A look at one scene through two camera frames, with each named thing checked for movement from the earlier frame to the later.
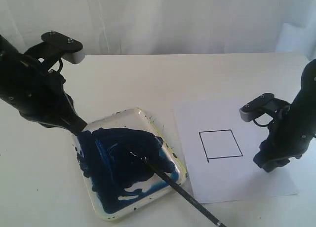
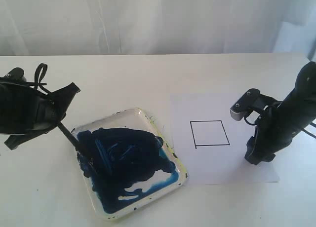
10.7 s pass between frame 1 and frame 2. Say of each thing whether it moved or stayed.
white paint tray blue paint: stayed
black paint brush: moved
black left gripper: moved
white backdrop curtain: stayed
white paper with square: moved
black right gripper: moved
